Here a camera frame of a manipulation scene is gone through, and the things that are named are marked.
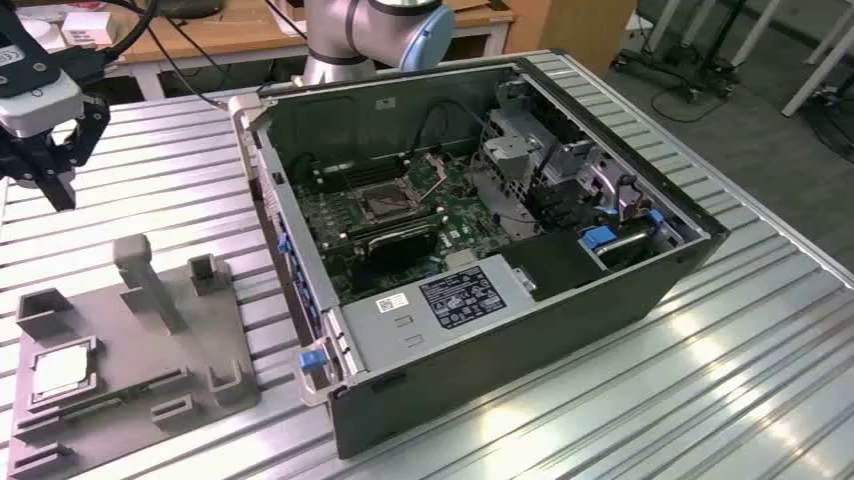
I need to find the black wheeled stand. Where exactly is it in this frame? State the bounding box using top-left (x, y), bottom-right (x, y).
top-left (612, 0), bottom-right (755, 104)

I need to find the black curved wire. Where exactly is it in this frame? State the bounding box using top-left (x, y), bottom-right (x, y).
top-left (405, 99), bottom-right (485, 156)

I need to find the black rating label sticker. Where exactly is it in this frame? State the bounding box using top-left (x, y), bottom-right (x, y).
top-left (417, 264), bottom-right (507, 330)

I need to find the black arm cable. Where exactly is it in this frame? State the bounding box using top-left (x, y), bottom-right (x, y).
top-left (62, 0), bottom-right (165, 89)

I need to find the black open PC case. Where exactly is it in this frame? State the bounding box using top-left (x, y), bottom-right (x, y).
top-left (225, 48), bottom-right (729, 460)

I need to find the grey parts rack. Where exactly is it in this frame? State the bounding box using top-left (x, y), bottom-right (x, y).
top-left (9, 233), bottom-right (261, 479)

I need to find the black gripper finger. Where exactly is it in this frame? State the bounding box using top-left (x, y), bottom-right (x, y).
top-left (2, 98), bottom-right (112, 212)

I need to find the CPU socket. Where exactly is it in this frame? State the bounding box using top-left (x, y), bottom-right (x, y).
top-left (356, 182), bottom-right (428, 226)

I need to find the metal socket cover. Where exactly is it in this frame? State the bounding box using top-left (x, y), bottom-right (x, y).
top-left (417, 152), bottom-right (461, 176)

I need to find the black expansion card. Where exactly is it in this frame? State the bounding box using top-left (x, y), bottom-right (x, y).
top-left (345, 225), bottom-right (441, 296)

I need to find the white round tape roll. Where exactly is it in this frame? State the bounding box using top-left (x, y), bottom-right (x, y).
top-left (18, 19), bottom-right (68, 51)

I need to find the green RAM stick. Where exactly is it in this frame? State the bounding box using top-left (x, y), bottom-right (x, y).
top-left (56, 382), bottom-right (168, 424)

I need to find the locking lever wire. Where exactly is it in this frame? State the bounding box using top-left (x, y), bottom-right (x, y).
top-left (423, 167), bottom-right (449, 200)

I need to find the silver CPU chip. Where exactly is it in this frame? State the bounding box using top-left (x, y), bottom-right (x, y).
top-left (29, 344), bottom-right (92, 396)

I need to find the blue disk carrier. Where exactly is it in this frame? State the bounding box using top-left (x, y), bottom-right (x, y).
top-left (577, 225), bottom-right (619, 256)

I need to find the wooden cabinet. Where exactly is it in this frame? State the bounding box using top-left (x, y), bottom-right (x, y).
top-left (509, 0), bottom-right (639, 79)

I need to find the white cardboard box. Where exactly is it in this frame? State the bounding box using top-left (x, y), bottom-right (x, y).
top-left (58, 10), bottom-right (114, 49)

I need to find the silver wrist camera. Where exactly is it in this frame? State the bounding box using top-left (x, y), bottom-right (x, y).
top-left (0, 74), bottom-right (82, 139)

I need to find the white table leg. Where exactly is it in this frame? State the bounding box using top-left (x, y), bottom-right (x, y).
top-left (779, 0), bottom-right (854, 117)

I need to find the green motherboard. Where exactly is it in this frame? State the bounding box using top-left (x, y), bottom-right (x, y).
top-left (292, 152), bottom-right (535, 306)

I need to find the wooden desk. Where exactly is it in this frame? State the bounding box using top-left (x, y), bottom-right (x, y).
top-left (38, 0), bottom-right (519, 99)

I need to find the metal disk bay cage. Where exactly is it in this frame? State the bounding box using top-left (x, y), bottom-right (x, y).
top-left (476, 79), bottom-right (601, 236)

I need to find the grey power supply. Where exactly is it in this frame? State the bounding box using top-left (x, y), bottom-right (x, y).
top-left (329, 252), bottom-right (539, 381)

